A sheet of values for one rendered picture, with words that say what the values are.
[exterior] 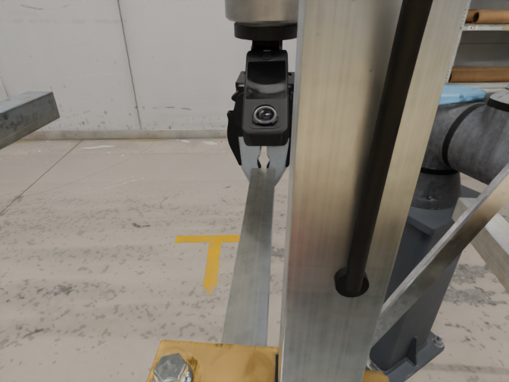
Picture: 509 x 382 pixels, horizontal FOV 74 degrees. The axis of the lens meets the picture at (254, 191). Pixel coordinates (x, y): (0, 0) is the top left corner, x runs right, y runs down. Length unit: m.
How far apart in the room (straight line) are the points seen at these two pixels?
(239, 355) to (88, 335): 1.24
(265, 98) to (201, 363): 0.24
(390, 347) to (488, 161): 0.64
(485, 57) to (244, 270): 3.13
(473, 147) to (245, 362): 0.67
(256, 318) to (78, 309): 1.33
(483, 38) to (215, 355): 3.16
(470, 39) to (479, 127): 2.42
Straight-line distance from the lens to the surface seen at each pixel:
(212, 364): 0.22
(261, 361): 0.22
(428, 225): 0.86
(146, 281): 1.55
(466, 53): 3.22
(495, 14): 2.80
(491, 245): 0.42
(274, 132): 0.32
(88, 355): 1.39
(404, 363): 1.32
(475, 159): 0.80
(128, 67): 2.90
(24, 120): 0.41
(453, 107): 0.85
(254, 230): 0.32
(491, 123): 0.79
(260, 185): 0.39
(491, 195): 0.23
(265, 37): 0.37
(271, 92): 0.35
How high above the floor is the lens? 1.05
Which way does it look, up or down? 30 degrees down
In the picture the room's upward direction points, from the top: straight up
